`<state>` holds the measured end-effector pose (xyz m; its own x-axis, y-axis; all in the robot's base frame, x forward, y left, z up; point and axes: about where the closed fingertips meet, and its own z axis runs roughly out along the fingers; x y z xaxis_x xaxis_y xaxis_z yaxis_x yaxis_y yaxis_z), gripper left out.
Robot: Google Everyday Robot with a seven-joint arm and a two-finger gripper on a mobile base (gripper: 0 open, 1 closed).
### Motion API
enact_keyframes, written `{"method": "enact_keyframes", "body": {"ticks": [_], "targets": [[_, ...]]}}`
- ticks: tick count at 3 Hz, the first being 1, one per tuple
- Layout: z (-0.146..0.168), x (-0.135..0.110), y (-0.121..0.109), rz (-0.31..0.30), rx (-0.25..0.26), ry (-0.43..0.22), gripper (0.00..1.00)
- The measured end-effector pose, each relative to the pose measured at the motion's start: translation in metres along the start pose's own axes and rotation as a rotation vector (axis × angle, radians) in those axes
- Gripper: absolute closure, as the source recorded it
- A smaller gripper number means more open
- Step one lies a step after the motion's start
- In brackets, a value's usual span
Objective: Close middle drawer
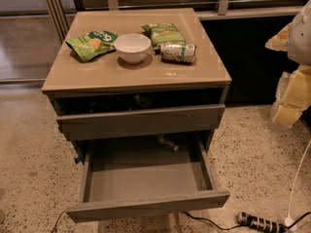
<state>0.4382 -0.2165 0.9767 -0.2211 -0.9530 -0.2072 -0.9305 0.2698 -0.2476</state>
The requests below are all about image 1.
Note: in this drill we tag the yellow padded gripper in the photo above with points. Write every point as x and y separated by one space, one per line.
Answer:
300 38

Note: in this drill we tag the grey drawer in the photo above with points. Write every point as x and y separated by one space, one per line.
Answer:
136 176
149 113

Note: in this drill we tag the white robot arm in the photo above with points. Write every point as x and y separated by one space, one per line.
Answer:
293 94

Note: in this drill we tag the bottle inside middle drawer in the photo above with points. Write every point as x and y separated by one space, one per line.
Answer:
165 142

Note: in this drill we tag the grey top drawer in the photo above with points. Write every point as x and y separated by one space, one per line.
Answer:
149 113

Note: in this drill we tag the grey three-drawer cabinet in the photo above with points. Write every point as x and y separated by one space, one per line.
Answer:
109 75

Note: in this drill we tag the white green soda can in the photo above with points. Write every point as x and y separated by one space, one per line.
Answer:
184 53

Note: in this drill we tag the black power strip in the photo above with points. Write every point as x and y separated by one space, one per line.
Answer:
260 224

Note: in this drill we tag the green chip bag right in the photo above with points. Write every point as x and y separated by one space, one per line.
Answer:
161 33

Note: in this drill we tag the green chip bag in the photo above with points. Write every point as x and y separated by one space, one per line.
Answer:
161 33
92 44

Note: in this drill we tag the white ceramic bowl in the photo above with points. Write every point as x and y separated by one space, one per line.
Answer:
132 48

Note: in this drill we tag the green chip bag left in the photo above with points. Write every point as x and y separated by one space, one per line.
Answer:
92 44

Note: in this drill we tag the blue tape piece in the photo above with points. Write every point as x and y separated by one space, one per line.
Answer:
77 160

